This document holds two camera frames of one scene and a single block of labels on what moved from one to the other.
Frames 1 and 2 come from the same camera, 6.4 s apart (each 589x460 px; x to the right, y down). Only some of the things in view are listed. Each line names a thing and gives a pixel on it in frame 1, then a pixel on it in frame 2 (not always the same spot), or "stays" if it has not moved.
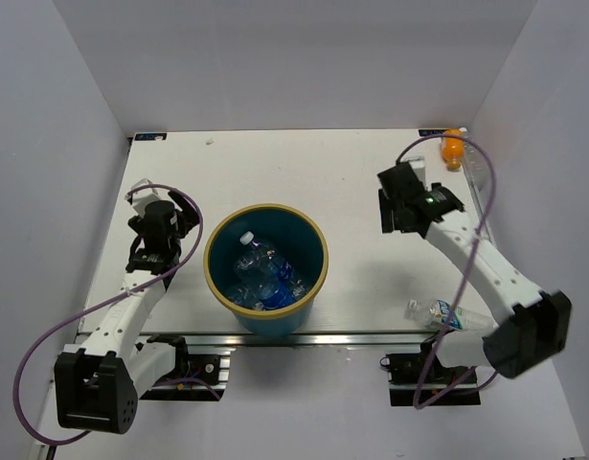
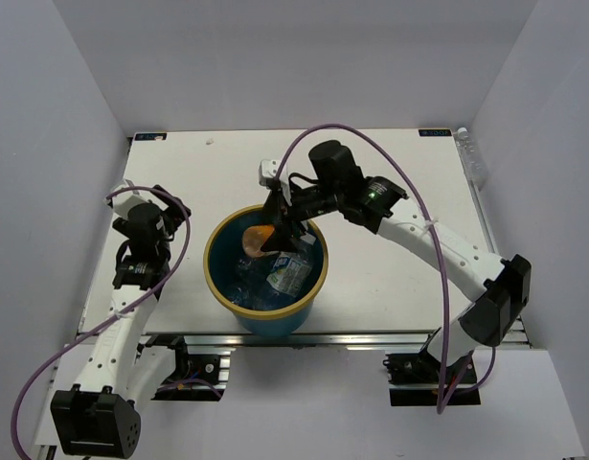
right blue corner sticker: x=424 y=132 stays
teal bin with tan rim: x=286 y=231 stays
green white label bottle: x=437 y=313 to x=289 y=273
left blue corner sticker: x=151 y=137 stays
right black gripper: x=386 y=210 to x=282 y=238
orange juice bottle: x=453 y=149 to x=253 y=239
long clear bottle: x=476 y=161 stays
